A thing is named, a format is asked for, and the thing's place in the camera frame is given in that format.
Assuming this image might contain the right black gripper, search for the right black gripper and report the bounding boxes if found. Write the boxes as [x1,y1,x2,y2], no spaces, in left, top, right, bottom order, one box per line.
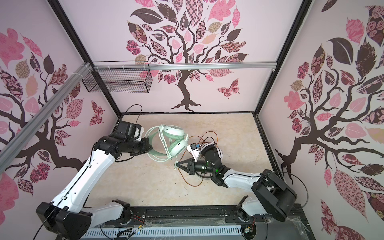
[177,157,217,177]

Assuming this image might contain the mint green white headphones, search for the mint green white headphones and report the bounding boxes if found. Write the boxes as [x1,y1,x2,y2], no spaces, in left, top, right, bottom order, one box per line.
[145,125,189,163]

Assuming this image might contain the orange headphone cable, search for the orange headphone cable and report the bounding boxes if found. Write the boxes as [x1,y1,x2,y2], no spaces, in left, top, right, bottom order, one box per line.
[176,130,219,187]

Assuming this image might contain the black white headphones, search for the black white headphones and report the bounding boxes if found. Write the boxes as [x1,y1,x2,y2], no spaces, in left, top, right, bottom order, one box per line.
[201,142,223,163]

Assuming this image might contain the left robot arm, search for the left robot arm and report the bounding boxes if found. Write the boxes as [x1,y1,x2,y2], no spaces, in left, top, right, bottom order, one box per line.
[36,121,153,240]

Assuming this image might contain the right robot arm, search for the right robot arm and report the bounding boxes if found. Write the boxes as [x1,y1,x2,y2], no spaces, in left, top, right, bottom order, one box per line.
[176,159,298,222]

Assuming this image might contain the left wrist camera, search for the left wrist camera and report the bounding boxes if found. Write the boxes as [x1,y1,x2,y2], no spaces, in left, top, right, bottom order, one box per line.
[117,121,142,141]

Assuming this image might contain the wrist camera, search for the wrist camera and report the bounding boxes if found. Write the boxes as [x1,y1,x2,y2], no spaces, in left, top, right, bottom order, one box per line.
[187,143,201,162]
[117,121,142,141]

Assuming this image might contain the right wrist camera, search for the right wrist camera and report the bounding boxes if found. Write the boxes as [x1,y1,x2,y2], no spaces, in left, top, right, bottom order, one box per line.
[187,143,201,162]

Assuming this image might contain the black wire basket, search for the black wire basket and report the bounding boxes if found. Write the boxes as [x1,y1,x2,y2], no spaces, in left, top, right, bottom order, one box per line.
[82,60,153,94]

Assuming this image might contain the white slotted cable duct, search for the white slotted cable duct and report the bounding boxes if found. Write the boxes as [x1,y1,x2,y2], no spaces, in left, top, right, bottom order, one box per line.
[81,226,244,240]

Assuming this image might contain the aluminium rail back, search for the aluminium rail back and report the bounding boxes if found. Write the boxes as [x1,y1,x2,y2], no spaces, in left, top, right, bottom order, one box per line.
[93,62,277,71]

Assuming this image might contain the aluminium rail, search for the aluminium rail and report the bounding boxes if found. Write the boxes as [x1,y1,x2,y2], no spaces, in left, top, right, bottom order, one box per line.
[1,63,92,173]
[93,62,277,71]

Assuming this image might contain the aluminium rail left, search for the aluminium rail left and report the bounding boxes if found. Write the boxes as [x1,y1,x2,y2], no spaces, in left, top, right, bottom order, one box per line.
[1,63,92,173]

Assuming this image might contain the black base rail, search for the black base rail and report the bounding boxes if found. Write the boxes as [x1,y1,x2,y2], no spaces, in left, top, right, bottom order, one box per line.
[92,204,315,240]

